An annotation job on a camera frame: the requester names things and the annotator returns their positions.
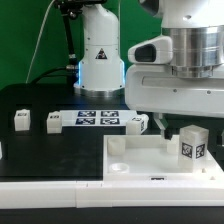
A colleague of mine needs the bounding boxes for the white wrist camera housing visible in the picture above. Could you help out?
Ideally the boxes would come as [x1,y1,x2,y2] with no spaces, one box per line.
[128,35,173,64]

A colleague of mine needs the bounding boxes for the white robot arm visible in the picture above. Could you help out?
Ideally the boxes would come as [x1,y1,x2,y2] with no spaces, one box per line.
[74,0,224,118]

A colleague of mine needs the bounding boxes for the black cable bundle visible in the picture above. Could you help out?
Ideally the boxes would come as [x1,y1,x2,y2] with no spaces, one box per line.
[30,0,108,84]

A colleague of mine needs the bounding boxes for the white square table top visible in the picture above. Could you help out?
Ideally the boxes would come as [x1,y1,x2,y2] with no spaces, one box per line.
[103,135,224,181]

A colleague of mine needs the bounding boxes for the white cable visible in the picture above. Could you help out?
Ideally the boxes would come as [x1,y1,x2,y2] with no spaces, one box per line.
[25,0,56,84]

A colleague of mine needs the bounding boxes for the white base tag plate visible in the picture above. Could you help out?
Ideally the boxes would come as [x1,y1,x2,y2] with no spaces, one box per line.
[61,110,137,127]

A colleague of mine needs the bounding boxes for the white part left edge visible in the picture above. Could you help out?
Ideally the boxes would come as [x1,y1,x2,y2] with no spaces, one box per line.
[0,142,3,160]

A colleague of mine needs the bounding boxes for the white L-shaped obstacle fence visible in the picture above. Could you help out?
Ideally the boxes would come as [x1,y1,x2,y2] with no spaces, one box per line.
[0,156,224,210]

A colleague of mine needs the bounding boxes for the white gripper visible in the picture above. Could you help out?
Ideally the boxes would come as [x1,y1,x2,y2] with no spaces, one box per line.
[125,64,224,140]

